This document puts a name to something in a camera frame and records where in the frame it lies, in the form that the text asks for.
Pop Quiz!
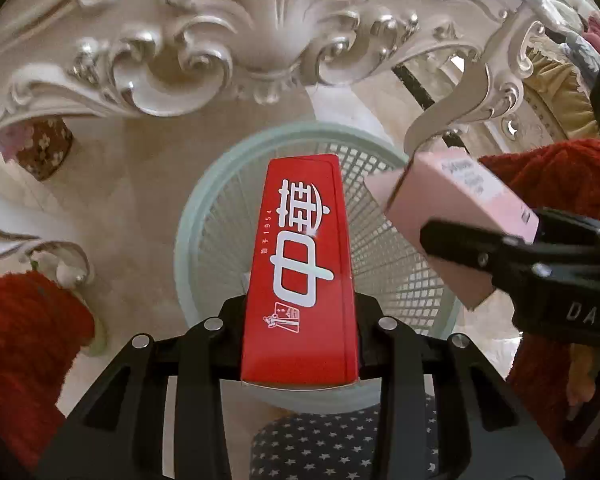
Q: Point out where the white carved ornate table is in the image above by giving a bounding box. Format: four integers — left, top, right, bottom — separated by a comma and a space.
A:
0, 0, 548, 356

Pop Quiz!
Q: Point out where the grey patterned cloth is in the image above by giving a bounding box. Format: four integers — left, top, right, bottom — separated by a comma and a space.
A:
562, 30, 600, 79

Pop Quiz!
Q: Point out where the gold fringed seat cushion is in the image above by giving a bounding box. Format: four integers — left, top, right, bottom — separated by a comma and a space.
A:
522, 54, 600, 142

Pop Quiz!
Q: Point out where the person's left leg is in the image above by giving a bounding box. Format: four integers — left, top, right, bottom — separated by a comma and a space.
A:
0, 270, 97, 468

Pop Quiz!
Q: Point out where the red cardboard box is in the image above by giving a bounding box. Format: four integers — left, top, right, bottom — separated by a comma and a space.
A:
240, 155, 361, 389

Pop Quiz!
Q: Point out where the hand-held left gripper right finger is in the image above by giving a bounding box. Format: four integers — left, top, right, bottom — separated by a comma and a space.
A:
355, 292, 566, 480

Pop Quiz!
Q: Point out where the grey star-patterned cloth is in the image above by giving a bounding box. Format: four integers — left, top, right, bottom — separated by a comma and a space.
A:
250, 400, 438, 480

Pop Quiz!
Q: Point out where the person's right leg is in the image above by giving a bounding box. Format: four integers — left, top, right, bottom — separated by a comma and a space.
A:
477, 139, 600, 397

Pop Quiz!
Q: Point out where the person's leg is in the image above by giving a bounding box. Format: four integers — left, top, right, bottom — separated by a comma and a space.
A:
477, 139, 600, 397
0, 270, 97, 468

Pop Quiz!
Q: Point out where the pale green mesh wastebasket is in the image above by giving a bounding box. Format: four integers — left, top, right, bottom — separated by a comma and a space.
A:
174, 121, 463, 413

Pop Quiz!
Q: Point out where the person's right hand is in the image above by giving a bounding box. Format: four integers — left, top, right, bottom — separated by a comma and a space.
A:
567, 350, 600, 409

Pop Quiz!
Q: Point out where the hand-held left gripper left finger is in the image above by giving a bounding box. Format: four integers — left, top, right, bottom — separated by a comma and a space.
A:
35, 296, 250, 480

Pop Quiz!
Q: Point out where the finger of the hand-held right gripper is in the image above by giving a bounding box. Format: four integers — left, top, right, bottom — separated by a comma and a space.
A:
419, 218, 556, 293
527, 208, 600, 258

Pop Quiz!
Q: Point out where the pink cardboard box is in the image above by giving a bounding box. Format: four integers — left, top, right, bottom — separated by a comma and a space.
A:
364, 147, 540, 310

